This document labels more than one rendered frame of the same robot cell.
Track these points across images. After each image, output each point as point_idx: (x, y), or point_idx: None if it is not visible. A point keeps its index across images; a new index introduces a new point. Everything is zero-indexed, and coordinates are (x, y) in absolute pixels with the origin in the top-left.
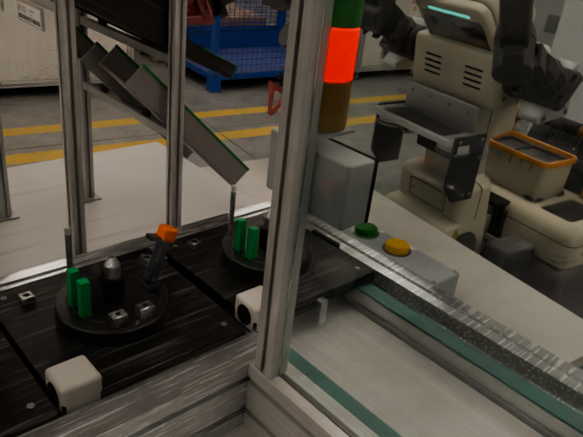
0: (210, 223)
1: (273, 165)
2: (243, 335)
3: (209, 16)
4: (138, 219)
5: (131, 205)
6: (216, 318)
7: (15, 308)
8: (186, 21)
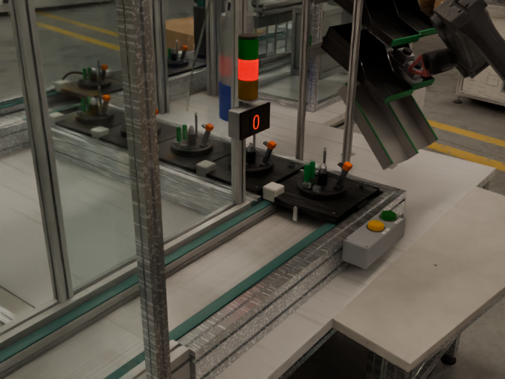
0: (348, 177)
1: None
2: (257, 194)
3: (423, 71)
4: (381, 181)
5: (394, 177)
6: (259, 185)
7: None
8: (415, 72)
